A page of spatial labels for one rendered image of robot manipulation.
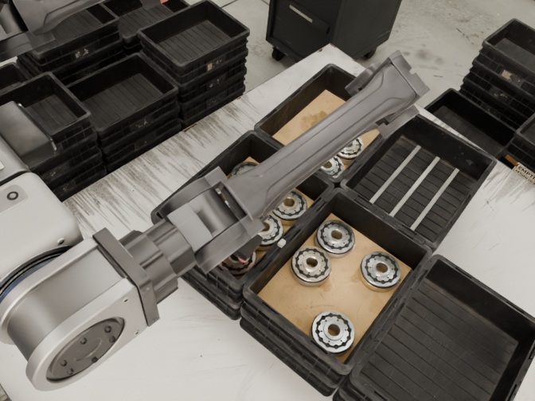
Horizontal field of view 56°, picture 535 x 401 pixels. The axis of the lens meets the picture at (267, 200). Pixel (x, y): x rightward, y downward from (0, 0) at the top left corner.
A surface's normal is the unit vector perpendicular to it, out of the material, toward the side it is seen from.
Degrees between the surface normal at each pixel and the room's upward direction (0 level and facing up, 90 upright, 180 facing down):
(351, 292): 0
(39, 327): 30
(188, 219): 21
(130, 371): 0
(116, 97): 0
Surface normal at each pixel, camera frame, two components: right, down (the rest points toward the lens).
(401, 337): 0.09, -0.57
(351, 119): 0.19, -0.19
